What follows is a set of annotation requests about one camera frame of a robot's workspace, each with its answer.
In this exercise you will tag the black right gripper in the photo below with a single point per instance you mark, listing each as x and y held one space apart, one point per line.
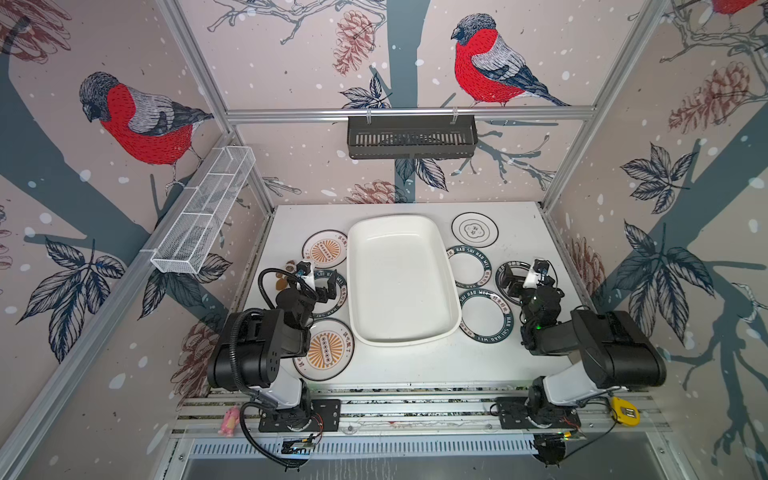
522 285

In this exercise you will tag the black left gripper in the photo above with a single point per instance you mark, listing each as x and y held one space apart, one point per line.
320 285

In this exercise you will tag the green red ring plate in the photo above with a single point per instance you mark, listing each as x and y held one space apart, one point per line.
510 276

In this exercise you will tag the green rim plate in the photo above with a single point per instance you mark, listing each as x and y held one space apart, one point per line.
336 300
471 268
486 317

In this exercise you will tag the white plate thin line flower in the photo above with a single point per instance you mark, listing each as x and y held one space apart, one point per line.
475 229

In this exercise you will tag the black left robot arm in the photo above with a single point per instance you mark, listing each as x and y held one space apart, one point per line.
248 354

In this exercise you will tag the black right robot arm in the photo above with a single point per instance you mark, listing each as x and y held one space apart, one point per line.
613 354

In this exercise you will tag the white plastic bin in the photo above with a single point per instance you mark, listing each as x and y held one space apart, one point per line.
402 289

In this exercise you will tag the brown cookies pile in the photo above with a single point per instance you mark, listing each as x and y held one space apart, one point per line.
282 282

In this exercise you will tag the orange sunburst plate upper left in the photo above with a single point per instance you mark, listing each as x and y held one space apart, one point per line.
326 249

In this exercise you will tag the orange sunburst plate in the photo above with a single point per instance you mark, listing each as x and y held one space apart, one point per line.
331 350
326 249

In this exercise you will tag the orange sunburst plate lower left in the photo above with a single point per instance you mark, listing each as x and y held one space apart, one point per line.
331 350

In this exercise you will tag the pink small object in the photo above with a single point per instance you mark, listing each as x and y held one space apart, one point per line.
230 422

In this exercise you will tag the yellow tape measure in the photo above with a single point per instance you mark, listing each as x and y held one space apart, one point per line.
625 413

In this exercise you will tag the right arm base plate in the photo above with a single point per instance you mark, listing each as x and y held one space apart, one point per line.
517 413

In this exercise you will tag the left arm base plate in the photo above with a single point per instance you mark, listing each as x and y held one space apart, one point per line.
314 417

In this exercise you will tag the white wire mesh basket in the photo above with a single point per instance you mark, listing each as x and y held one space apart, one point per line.
193 233

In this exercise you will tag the aluminium rail front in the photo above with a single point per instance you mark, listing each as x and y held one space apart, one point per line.
371 412

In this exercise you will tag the black wall basket shelf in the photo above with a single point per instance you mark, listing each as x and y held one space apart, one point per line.
412 137

